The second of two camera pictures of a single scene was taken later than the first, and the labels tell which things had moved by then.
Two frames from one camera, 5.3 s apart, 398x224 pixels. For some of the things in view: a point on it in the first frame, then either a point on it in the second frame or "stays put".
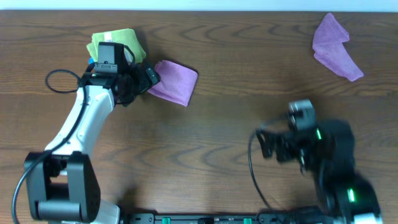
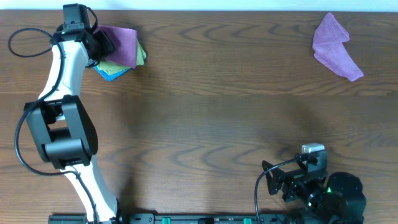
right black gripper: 285,140 → 293,180
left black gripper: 144,78 → 104,43
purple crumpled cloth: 329,51 stays put
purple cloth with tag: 176,83 → 125,42
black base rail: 291,218 stays put
